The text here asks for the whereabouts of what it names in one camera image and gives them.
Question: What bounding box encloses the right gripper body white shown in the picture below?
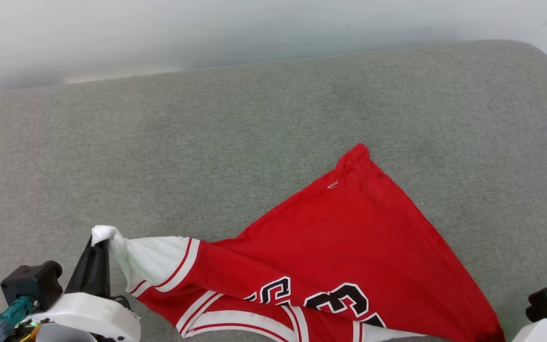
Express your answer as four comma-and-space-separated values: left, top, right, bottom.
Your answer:
512, 317, 547, 342

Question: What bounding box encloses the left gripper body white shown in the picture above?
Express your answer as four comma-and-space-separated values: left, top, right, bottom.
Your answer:
30, 292, 141, 342

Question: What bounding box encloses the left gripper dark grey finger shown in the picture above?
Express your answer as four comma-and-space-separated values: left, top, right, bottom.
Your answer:
96, 239, 112, 298
65, 236, 99, 296

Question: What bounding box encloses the red basketball jersey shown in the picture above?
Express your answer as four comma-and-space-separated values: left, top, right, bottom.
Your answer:
91, 143, 507, 342

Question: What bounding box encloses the grey fabric sofa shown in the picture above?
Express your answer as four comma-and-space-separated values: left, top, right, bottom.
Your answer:
0, 39, 547, 342

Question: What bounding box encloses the left camera cable teal plug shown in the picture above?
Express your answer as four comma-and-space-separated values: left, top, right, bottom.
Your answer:
0, 295, 36, 342

